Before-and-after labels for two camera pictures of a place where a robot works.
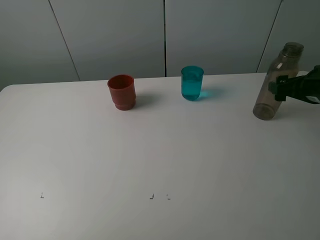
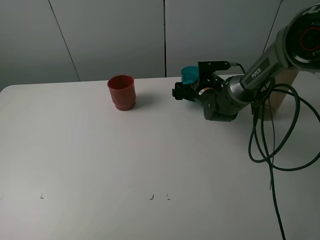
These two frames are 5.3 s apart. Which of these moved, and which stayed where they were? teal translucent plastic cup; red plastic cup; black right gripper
Moved: black right gripper
Stayed: red plastic cup; teal translucent plastic cup
